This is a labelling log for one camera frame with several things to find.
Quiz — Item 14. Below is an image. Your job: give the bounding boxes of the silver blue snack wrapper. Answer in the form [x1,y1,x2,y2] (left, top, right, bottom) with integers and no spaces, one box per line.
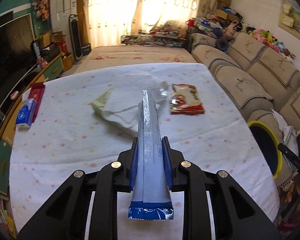
[128,90,174,220]

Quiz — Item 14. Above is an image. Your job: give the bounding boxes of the yellow rim trash bin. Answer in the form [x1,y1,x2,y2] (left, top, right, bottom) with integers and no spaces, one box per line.
[248,121,283,179]

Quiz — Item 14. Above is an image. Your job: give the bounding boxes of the yellow green tv cabinet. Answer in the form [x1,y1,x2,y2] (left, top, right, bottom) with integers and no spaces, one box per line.
[0,52,65,197]

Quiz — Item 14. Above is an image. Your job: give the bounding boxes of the floral white tablecloth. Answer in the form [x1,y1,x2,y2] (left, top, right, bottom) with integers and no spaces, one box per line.
[8,62,281,240]

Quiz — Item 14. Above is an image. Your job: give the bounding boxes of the beige sofa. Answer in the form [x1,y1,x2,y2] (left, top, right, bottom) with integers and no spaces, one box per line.
[185,27,300,140]

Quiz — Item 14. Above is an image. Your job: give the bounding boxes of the blue tissue pack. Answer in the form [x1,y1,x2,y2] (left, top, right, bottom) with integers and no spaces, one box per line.
[15,99,36,128]

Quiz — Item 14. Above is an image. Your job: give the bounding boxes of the red snack packet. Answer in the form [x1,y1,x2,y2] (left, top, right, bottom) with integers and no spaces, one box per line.
[170,83,205,115]

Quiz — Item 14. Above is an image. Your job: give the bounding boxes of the green white paper bag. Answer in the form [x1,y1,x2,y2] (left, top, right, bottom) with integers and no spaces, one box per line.
[91,71,170,137]

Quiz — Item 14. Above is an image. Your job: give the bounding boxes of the red flat packet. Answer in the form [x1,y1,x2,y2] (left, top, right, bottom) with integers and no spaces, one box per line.
[28,82,45,123]

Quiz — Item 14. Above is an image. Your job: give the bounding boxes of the pile of plush toys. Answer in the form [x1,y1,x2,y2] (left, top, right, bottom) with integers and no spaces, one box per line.
[187,7,295,63]

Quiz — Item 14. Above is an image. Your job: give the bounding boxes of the beige floral bed mat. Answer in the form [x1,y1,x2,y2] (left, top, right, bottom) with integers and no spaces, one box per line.
[61,46,196,77]

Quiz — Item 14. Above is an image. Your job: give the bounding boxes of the large curved television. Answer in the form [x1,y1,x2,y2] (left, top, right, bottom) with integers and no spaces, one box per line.
[0,14,36,112]

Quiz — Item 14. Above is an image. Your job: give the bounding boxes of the black tower fan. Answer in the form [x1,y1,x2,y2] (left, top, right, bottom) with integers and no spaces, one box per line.
[68,14,83,61]

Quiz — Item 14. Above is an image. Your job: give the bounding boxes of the cream window curtains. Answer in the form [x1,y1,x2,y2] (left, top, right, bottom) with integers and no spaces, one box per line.
[83,0,217,47]

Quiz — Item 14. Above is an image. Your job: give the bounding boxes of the artificial flower decoration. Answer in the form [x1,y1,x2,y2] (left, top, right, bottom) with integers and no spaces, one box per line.
[32,0,49,21]

